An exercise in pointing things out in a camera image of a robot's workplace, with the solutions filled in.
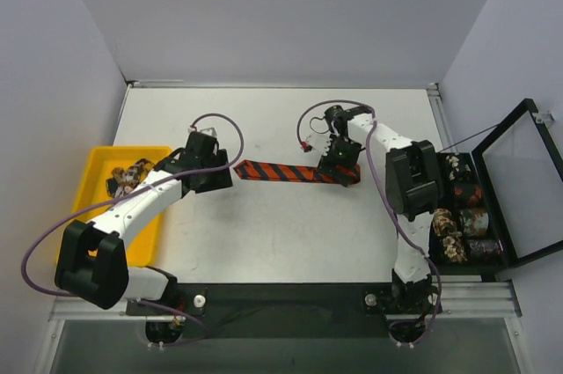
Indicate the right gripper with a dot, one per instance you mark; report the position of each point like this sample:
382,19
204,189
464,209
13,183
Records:
336,170

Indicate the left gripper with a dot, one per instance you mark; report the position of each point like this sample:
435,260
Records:
215,174

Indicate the orange navy striped tie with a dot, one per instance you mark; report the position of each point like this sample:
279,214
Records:
264,171

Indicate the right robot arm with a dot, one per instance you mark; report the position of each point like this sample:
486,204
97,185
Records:
407,177

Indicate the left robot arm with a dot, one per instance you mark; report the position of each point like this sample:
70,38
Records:
92,261

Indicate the brown floral tie in tray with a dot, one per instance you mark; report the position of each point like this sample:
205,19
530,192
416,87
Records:
124,180

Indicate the yellow plastic tray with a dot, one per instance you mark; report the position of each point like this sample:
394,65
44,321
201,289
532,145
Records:
103,160

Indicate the brown floral rolled tie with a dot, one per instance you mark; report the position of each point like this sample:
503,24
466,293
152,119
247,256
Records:
449,236

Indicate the black tie storage box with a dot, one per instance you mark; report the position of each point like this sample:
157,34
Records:
462,235

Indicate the blue orange rolled tie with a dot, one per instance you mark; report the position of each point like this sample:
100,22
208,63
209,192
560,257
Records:
474,222

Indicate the dark rolled tie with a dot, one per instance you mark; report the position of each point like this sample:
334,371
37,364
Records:
484,248

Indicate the black framed glass box lid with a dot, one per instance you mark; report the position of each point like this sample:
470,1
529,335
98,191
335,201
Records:
519,165

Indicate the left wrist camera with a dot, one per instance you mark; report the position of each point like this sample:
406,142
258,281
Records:
210,131

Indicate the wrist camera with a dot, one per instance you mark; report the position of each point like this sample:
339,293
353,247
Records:
210,131
321,143

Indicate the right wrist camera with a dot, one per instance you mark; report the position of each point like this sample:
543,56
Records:
321,143

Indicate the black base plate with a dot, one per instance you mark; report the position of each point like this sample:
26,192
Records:
291,311

